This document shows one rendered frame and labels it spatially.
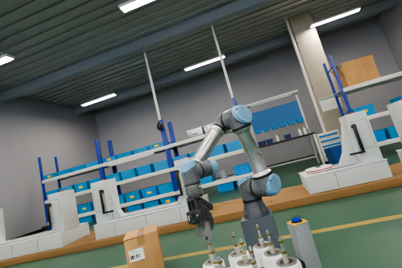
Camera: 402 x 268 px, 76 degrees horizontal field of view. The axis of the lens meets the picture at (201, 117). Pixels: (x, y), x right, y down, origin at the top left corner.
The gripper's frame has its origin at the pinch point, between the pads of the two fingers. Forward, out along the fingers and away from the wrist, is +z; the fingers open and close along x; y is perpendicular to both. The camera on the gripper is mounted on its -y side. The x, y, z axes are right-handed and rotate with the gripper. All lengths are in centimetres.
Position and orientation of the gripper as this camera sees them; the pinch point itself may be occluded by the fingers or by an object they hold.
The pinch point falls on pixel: (208, 238)
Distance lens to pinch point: 125.8
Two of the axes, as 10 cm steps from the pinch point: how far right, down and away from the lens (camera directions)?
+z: 2.5, 9.5, -1.8
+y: -4.7, -0.5, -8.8
